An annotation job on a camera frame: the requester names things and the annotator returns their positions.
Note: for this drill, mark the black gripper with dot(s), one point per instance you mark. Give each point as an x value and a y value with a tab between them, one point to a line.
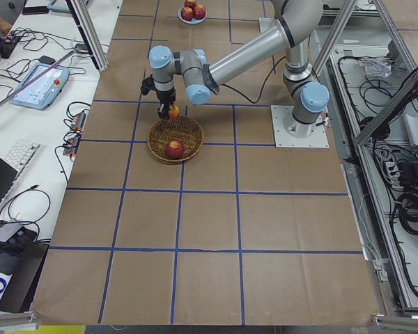
166	96

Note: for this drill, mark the striped red yellow apple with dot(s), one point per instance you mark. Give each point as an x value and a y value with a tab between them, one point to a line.
174	113

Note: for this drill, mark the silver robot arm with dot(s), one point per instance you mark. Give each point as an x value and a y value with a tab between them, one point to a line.
293	23

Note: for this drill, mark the wicker basket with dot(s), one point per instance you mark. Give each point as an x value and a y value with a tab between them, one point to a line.
185	129

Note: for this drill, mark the dark red apple in basket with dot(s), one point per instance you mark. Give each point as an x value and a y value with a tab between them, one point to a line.
175	149

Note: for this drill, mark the light blue plate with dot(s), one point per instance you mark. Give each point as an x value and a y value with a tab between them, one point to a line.
194	21

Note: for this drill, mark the red apple on plate front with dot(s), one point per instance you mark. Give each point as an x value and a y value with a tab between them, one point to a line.
187	14

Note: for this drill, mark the red apple on plate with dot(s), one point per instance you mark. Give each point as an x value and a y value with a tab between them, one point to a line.
199	12
190	3
187	14

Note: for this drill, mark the red apple on plate left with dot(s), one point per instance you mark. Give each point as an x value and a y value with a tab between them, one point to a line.
199	12

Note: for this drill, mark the red apple on plate back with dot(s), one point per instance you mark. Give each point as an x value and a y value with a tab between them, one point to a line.
190	3

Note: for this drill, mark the blue teach pendant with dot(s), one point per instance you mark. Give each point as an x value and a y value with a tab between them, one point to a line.
41	93

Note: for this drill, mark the white keyboard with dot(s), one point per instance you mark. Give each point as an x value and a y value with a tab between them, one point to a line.
21	154

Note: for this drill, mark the metal rod green tip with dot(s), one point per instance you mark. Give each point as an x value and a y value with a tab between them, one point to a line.
28	83

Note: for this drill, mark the black box on desk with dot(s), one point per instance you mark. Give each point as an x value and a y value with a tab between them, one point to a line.
19	293

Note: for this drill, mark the aluminium frame post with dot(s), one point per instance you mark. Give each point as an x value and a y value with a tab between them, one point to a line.
88	33

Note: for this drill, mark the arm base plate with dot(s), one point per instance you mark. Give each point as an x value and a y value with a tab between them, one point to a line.
288	133

